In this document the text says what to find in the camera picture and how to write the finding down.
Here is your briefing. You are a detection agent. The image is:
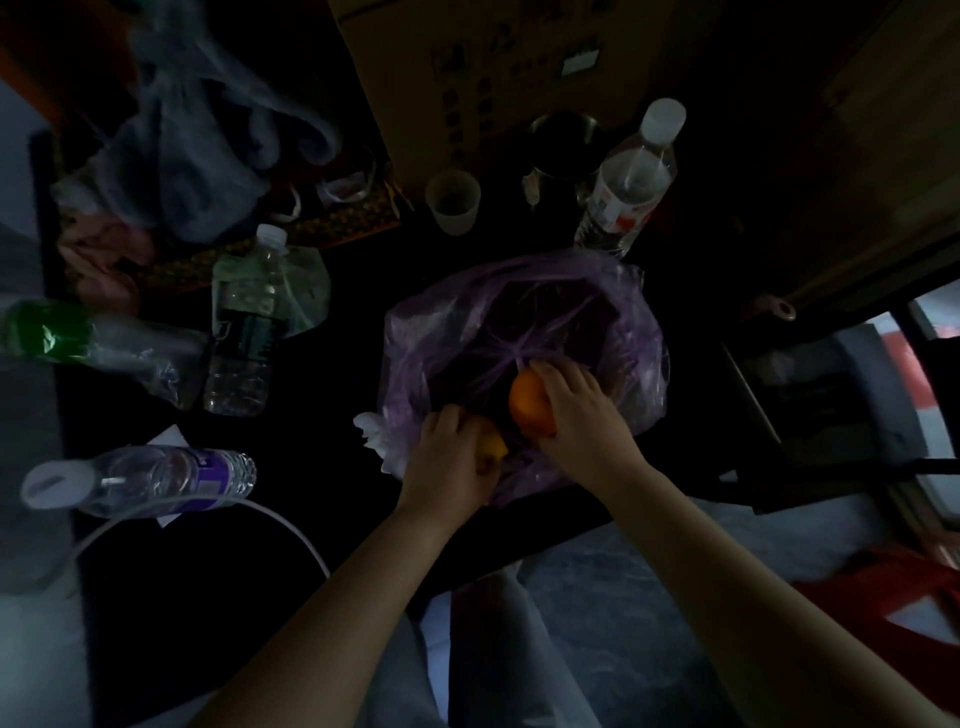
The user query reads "person's left hand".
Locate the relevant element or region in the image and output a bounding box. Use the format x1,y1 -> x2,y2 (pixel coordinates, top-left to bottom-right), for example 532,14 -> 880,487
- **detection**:
395,403 -> 504,535

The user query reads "person's right hand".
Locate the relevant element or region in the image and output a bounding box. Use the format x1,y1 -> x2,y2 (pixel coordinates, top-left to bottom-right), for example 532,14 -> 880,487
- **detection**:
527,356 -> 652,502

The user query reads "round orange fruit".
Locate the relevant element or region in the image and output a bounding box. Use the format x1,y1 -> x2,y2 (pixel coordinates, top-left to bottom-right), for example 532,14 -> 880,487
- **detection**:
507,369 -> 560,440

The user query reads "purple plastic bag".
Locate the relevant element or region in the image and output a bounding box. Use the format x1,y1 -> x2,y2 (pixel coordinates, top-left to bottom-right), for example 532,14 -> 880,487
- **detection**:
378,247 -> 670,508

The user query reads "person's left forearm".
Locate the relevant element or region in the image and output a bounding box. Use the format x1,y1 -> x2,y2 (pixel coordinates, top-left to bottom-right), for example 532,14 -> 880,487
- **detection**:
191,502 -> 455,728

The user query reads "person's right forearm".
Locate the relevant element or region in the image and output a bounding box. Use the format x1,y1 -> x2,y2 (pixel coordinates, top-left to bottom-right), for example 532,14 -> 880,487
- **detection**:
603,464 -> 954,728

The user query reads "person's grey trouser leg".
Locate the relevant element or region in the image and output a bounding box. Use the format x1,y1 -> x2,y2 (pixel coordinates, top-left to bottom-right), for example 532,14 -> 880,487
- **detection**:
446,569 -> 601,728
359,614 -> 444,728

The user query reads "crumpled white paper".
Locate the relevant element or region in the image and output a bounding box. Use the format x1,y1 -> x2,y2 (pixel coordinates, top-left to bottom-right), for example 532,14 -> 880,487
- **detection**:
353,410 -> 410,478

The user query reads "light green plastic bag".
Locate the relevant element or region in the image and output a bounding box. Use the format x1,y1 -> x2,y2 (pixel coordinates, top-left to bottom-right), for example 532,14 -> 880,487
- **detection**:
211,243 -> 333,339

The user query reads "water bottle dark green label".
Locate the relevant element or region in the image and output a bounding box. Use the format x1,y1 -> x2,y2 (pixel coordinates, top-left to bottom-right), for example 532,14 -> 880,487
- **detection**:
202,223 -> 290,418

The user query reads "water bottle red label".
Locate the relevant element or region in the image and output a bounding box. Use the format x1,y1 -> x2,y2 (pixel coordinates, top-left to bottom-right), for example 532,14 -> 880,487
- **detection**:
573,97 -> 688,260

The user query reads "dark wooden chair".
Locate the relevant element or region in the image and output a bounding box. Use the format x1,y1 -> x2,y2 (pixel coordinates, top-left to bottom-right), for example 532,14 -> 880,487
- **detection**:
719,299 -> 960,519

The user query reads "small brown cup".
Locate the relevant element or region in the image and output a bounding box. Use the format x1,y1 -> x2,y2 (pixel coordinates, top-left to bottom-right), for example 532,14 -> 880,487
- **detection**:
425,170 -> 483,238

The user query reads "patterned brown gold cloth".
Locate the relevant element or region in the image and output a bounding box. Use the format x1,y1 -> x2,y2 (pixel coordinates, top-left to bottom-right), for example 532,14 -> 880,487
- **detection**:
67,179 -> 403,298

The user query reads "white paper napkin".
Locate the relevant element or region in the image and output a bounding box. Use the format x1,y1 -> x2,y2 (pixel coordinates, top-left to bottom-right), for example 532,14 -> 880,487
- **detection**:
146,423 -> 193,530

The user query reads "clear plastic water bottle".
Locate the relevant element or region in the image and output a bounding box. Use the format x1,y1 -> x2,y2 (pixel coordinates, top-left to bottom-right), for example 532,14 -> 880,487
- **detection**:
20,444 -> 259,520

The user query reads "dark metal mug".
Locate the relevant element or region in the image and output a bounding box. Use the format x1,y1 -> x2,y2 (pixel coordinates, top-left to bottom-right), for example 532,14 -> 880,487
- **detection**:
523,110 -> 601,208

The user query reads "red plastic stool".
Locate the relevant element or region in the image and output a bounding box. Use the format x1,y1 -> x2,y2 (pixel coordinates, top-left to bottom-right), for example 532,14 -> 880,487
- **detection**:
794,547 -> 960,714

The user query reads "grey plastic bag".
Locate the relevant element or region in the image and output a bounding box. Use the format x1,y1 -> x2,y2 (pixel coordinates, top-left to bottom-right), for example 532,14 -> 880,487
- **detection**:
52,7 -> 343,245

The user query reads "brown cardboard box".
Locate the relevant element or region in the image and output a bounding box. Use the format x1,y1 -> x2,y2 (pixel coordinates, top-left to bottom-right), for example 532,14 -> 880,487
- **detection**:
326,0 -> 676,193

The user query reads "pink cloth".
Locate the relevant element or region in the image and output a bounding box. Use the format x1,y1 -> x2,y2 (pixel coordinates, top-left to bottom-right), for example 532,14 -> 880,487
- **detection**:
56,221 -> 155,316

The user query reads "clear bottle bright green label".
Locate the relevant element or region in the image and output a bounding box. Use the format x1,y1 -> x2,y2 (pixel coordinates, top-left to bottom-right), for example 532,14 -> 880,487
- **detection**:
0,298 -> 210,410

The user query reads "red panel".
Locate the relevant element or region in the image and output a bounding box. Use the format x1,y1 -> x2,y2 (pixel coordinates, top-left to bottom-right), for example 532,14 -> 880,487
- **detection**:
0,0 -> 144,125

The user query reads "white cable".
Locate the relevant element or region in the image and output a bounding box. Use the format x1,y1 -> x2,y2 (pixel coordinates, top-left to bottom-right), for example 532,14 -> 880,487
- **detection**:
44,494 -> 331,594

